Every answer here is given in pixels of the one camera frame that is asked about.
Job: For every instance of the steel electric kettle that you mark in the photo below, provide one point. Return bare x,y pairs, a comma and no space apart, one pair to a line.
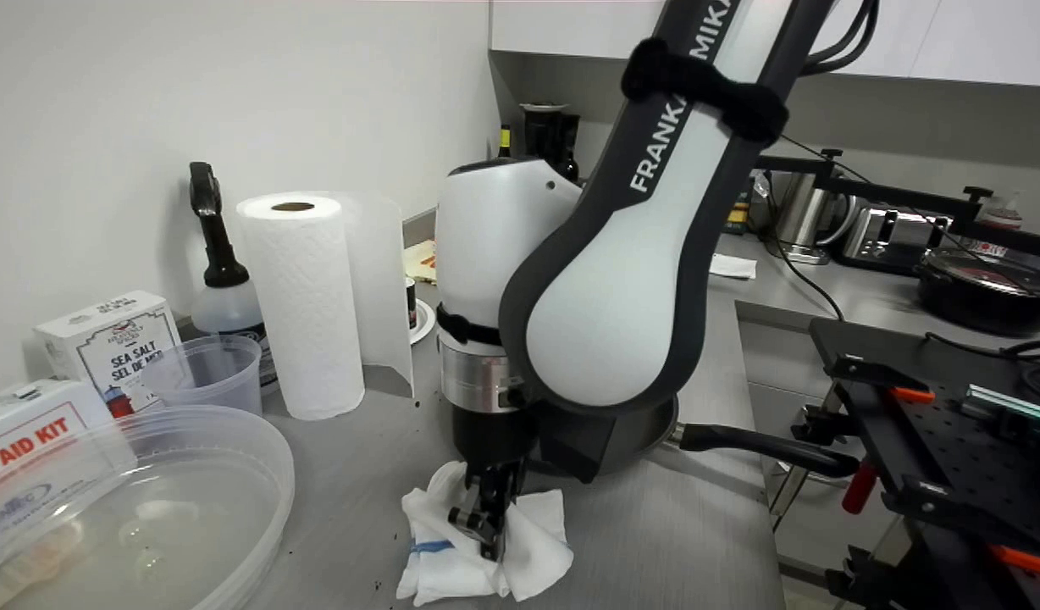
810,215

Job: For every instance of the black frying pan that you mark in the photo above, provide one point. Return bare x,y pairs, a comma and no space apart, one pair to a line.
766,444

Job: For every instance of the white first aid kit box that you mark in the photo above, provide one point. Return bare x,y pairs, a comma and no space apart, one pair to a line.
32,443

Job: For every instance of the round white tray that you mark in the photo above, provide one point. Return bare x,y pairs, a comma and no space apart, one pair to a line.
423,324

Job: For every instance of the white paper towel roll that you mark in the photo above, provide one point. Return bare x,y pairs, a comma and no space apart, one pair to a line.
303,307

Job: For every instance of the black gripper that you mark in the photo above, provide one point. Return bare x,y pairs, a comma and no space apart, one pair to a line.
490,435

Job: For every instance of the yellow printed cloth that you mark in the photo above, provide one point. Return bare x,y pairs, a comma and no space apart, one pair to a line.
419,263

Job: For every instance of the spray bottle black trigger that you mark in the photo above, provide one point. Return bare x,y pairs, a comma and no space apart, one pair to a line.
217,299

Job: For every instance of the long white folded towel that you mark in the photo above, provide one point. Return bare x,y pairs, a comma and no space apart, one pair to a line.
737,269

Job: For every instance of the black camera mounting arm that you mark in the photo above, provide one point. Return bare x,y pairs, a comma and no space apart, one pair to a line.
878,188

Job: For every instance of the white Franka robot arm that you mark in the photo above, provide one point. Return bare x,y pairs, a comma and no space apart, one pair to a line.
609,307

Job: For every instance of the grey wall cabinets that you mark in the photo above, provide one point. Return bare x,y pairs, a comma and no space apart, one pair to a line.
565,22

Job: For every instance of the white cloth blue stripe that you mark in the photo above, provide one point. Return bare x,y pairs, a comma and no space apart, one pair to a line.
541,544

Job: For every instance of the white sea salt box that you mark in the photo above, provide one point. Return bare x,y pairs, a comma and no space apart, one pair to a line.
113,341

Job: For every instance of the large clear plastic bowl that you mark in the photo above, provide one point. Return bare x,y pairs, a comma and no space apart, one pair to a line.
200,528

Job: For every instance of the black perforated robot table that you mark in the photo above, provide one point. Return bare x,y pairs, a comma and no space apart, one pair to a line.
946,453

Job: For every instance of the black round cooking pot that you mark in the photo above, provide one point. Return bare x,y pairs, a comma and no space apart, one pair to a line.
987,292

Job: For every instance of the silver toaster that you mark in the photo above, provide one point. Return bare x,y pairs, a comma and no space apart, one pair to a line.
896,234

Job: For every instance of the small clear plastic container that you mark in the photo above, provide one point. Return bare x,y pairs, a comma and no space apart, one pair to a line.
217,377

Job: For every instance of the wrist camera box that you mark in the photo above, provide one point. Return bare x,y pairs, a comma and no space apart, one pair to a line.
572,443

